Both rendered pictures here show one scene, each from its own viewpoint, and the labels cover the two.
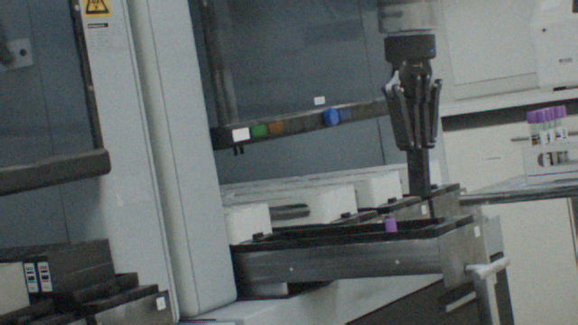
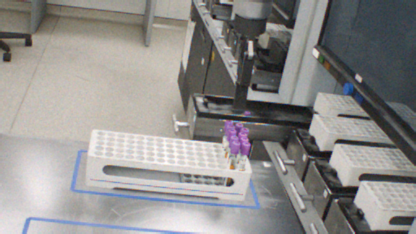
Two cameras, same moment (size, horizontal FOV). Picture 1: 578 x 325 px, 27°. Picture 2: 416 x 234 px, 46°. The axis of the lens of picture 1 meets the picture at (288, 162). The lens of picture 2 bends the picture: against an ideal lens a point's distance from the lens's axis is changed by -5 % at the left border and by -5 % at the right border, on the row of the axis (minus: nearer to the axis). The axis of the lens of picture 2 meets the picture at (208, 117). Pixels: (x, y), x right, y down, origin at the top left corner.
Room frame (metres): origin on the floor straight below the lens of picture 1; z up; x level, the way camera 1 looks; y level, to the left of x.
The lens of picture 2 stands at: (2.52, -1.10, 1.35)
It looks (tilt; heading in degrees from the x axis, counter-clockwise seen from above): 25 degrees down; 132
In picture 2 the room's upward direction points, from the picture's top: 12 degrees clockwise
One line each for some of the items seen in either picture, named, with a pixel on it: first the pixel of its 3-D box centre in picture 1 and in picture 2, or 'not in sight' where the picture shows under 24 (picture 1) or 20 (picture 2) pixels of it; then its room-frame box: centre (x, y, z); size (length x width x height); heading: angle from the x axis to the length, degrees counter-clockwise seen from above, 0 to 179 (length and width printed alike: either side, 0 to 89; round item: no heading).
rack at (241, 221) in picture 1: (180, 234); (366, 114); (1.96, 0.19, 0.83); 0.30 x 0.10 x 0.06; 55
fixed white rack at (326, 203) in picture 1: (267, 214); (367, 139); (2.05, 0.05, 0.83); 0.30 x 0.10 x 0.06; 55
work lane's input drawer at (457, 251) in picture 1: (275, 260); (305, 126); (1.86, 0.04, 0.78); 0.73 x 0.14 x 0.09; 55
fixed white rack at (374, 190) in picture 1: (316, 199); (394, 171); (2.18, -0.04, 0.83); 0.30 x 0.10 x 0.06; 55
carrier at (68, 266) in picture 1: (77, 270); (277, 54); (1.54, 0.29, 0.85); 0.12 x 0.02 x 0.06; 145
